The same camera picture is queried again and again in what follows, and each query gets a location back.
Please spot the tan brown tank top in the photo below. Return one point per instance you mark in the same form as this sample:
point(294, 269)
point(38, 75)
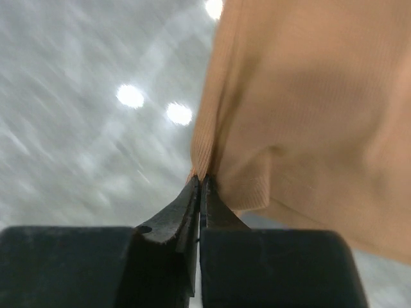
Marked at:
point(305, 117)

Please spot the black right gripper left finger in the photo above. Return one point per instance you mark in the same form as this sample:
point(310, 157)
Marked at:
point(151, 265)

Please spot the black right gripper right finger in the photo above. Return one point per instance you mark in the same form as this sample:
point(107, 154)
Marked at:
point(245, 267)

